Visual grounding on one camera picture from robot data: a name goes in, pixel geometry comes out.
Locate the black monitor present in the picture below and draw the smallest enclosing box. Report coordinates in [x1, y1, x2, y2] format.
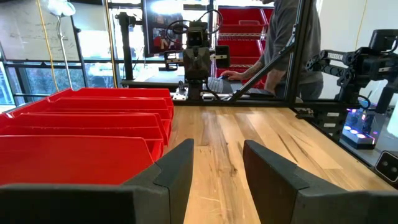
[143, 0, 215, 59]

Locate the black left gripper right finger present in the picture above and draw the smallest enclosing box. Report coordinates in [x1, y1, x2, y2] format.
[243, 139, 398, 224]

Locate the black upright post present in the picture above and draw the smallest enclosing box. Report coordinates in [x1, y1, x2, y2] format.
[114, 11, 139, 82]

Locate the black articulated stand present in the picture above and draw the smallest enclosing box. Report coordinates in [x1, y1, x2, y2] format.
[304, 29, 398, 114]

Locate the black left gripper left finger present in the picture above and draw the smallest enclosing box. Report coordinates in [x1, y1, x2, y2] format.
[0, 138, 195, 224]

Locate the person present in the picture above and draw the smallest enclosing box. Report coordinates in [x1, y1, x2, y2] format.
[220, 0, 324, 100]

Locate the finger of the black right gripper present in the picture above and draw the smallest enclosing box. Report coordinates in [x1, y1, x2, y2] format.
[158, 50, 185, 72]
[210, 45, 231, 69]

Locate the black laptop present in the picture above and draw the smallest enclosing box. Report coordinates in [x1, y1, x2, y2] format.
[206, 75, 246, 95]

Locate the yellow hanging cable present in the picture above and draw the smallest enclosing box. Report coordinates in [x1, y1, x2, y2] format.
[104, 0, 118, 90]
[35, 0, 60, 93]

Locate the black table camera box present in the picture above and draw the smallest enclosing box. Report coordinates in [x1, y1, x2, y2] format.
[374, 151, 398, 184]

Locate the black drawer cabinet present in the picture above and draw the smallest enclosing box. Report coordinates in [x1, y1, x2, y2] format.
[295, 107, 351, 142]

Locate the blue lit device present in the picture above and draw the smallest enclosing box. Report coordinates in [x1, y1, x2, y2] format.
[341, 108, 377, 150]

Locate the white lamp on pole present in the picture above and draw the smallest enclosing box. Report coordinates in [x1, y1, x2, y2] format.
[46, 0, 77, 90]

